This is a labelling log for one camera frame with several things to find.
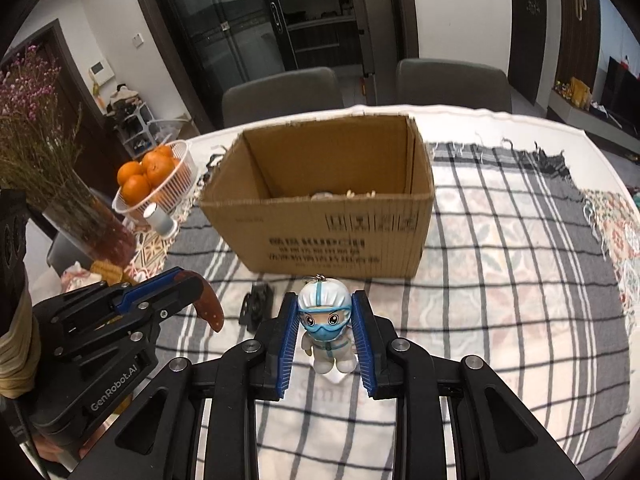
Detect black television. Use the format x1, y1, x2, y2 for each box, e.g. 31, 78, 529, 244
599, 54, 640, 137

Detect white wall intercom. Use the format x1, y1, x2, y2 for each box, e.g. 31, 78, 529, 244
88, 59, 114, 84

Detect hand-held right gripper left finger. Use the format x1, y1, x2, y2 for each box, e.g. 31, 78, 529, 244
75, 290, 306, 480

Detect patterned table mat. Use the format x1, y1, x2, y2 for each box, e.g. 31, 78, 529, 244
582, 188, 640, 322
134, 195, 202, 282

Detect dark room door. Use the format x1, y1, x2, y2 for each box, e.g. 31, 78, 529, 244
508, 0, 549, 109

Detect floral tissue box cover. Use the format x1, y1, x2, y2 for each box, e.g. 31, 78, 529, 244
61, 261, 97, 292

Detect reddish brown curved piece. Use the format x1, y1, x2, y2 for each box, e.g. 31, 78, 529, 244
192, 279, 224, 334

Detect white shoe rack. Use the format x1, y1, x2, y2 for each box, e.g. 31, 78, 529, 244
104, 85, 152, 159

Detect masked doctor figure keychain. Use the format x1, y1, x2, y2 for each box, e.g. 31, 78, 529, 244
297, 273, 357, 375

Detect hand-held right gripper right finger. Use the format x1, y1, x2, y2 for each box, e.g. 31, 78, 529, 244
349, 288, 587, 480

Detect grey dining chair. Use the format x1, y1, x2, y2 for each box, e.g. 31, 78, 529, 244
221, 66, 346, 129
395, 58, 514, 114

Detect dried flower bunch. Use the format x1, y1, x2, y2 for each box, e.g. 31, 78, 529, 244
0, 44, 97, 222

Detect grey refrigerator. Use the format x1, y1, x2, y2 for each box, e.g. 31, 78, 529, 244
356, 0, 401, 78

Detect white fruit basket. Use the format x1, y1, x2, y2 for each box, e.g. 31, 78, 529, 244
112, 139, 194, 227

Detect small white cylinder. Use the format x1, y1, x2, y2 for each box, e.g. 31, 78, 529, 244
144, 203, 179, 239

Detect orange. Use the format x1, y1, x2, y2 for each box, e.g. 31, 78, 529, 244
141, 152, 176, 187
122, 174, 152, 209
117, 160, 146, 186

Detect black clip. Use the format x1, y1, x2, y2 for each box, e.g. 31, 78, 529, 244
238, 282, 275, 332

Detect glass vase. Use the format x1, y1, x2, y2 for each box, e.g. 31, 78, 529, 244
42, 169, 139, 267

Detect woven wicker box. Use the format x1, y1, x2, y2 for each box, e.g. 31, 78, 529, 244
91, 258, 136, 286

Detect glass sliding door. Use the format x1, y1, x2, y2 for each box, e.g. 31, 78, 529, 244
125, 0, 422, 132

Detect brown cardboard box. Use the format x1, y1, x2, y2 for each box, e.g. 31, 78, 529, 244
197, 113, 436, 279

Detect slatted wood panel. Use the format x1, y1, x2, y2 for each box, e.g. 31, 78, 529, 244
557, 0, 602, 107

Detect yellow packets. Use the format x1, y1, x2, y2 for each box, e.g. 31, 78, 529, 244
569, 77, 592, 109

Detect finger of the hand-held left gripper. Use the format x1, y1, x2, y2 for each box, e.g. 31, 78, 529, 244
134, 272, 205, 335
112, 267, 187, 312

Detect white television cabinet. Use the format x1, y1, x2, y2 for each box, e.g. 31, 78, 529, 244
547, 87, 640, 155

